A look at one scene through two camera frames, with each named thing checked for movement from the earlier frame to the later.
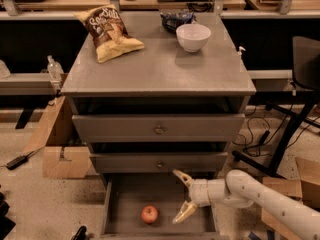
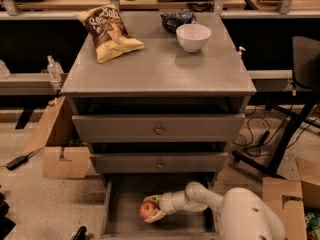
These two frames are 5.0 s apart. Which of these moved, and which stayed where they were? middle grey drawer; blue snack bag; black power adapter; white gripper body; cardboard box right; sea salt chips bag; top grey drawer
Moved: white gripper body
Stayed: top grey drawer; cardboard box right; sea salt chips bag; black power adapter; middle grey drawer; blue snack bag
